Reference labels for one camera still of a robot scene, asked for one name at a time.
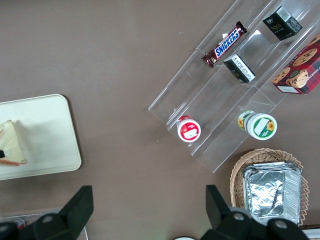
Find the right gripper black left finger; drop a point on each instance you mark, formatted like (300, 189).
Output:
(72, 215)

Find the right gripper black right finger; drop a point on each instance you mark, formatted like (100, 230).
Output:
(225, 220)

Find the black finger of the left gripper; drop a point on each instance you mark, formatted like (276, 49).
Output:
(1, 153)

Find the triangular sandwich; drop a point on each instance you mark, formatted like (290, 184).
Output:
(12, 140)

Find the light wicker basket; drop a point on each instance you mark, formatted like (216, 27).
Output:
(236, 175)

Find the beige plastic serving tray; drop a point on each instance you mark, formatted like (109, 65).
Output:
(50, 135)

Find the aluminium foil tray stack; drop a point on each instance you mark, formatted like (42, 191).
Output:
(270, 190)

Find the white plastic bin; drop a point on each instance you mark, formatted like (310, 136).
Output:
(312, 235)

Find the red lid yogurt cup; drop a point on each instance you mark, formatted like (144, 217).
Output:
(189, 130)

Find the green lid yogurt cup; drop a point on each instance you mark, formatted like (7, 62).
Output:
(261, 126)

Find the clear acrylic stepped shelf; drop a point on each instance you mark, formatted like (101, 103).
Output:
(220, 105)

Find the small black carton box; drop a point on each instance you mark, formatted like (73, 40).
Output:
(281, 25)
(240, 68)

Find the red tartan cookie box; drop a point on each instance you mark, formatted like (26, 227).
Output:
(302, 70)

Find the Snickers chocolate bar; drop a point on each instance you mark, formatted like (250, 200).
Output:
(225, 45)

